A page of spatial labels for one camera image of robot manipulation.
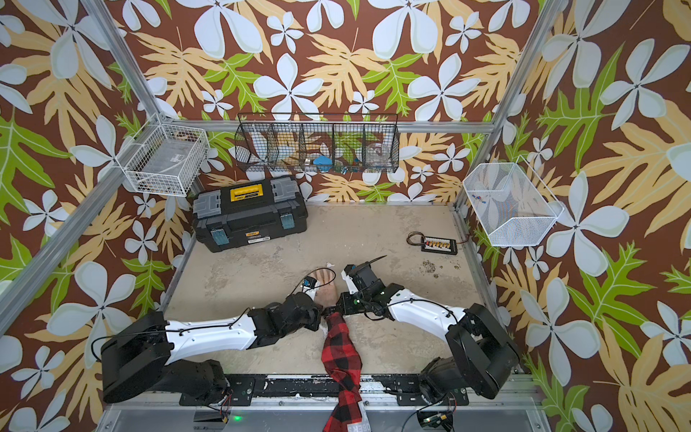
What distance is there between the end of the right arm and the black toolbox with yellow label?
41 centimetres

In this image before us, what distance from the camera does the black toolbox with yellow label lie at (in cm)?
95

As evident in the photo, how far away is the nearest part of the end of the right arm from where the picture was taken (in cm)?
63
